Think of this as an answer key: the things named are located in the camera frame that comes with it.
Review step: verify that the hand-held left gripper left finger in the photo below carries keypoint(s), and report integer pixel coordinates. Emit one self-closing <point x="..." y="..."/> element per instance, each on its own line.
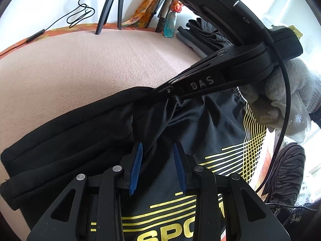
<point x="136" y="164"/>

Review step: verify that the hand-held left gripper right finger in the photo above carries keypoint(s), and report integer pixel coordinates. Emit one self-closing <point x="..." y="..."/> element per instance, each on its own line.
<point x="178" y="164"/>

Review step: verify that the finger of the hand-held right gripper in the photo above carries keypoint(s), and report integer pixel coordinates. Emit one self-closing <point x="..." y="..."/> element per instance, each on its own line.
<point x="225" y="55"/>
<point x="200" y="85"/>

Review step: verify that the black yellow sports shirt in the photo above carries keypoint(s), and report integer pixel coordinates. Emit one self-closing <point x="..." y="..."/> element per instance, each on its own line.
<point x="82" y="135"/>

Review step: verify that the person's right hand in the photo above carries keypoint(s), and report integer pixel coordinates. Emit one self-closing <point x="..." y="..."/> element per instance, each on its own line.
<point x="288" y="93"/>

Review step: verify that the dark grey folded garment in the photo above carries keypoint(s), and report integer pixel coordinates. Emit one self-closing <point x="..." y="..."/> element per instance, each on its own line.
<point x="208" y="34"/>

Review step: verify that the light grey folded garment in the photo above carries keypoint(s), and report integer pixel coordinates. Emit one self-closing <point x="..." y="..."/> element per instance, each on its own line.
<point x="190" y="44"/>

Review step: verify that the blue spray bottle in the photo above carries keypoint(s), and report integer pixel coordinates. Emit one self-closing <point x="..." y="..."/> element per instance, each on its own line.
<point x="170" y="22"/>

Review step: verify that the silver and black tripod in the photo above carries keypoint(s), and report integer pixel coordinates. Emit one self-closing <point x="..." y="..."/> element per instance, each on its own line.
<point x="160" y="12"/>

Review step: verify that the orange patterned curtain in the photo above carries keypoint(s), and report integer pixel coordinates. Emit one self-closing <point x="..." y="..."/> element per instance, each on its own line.
<point x="144" y="10"/>

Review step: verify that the pink blanket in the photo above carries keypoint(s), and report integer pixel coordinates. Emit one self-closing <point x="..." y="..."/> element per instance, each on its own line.
<point x="87" y="65"/>

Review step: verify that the orange patterned bed sheet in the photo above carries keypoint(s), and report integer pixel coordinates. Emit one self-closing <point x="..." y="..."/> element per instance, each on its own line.
<point x="62" y="29"/>

